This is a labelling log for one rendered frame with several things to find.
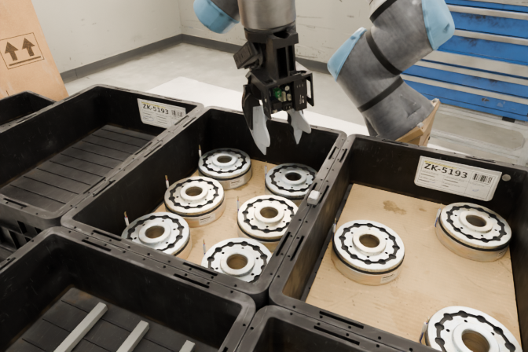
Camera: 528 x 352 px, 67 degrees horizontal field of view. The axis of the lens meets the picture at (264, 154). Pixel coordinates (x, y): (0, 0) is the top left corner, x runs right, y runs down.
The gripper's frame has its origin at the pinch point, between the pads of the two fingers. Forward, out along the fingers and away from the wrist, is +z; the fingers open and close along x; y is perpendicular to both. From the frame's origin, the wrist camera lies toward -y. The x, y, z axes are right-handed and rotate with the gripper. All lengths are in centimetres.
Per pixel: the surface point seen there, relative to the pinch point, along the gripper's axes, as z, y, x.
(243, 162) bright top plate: 8.3, -8.6, -4.6
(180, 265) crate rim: -1.0, 19.4, -20.9
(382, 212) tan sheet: 13.6, 11.2, 13.4
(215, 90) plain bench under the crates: 26, -81, 7
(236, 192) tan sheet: 10.8, -3.7, -8.0
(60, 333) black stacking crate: 7.1, 15.3, -37.4
